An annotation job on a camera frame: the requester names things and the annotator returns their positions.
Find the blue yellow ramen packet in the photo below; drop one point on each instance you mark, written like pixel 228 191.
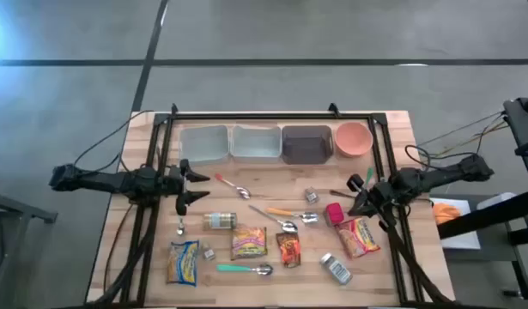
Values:
pixel 183 262

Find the white labelled spice jar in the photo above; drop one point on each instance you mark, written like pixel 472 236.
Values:
pixel 335 269

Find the black equipment cart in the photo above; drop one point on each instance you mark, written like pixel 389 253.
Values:
pixel 525 124

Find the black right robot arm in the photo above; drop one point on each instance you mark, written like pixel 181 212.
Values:
pixel 439 173

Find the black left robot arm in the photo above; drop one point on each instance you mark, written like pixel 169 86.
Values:
pixel 117 182

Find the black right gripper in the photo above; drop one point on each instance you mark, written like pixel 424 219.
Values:
pixel 377 199

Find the red yellow ramen packet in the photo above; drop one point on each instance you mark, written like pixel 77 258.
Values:
pixel 357 237

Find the small silver spoon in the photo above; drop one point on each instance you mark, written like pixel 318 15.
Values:
pixel 180 231

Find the small glass spice jar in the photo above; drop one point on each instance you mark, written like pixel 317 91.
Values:
pixel 311 195
pixel 208 253

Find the lime chili shrimp ramen packet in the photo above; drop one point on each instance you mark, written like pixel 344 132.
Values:
pixel 248 242

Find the red plastic box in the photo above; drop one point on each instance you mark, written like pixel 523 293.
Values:
pixel 333 213

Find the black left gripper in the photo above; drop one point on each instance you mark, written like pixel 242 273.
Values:
pixel 183 189

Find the orange bowl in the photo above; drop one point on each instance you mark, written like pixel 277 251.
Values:
pixel 353 139

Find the clear plastic bin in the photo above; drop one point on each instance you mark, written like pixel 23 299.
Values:
pixel 203 143
pixel 256 141

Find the dark grey plastic bin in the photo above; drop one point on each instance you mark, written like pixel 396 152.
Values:
pixel 306 143

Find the orange cloth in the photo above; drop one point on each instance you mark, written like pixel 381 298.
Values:
pixel 446 213

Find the white plastic container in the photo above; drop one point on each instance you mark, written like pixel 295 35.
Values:
pixel 495 199

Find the plain silver spoon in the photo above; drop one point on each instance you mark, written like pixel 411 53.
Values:
pixel 289 226

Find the black aluminium rig frame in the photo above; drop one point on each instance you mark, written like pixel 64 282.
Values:
pixel 268 116

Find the large glass spice jar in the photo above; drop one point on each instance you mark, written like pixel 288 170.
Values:
pixel 220 220

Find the orange brown snack pouch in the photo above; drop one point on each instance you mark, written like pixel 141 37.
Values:
pixel 288 250

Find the white paper sheet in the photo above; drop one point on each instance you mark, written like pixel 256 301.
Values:
pixel 465 240

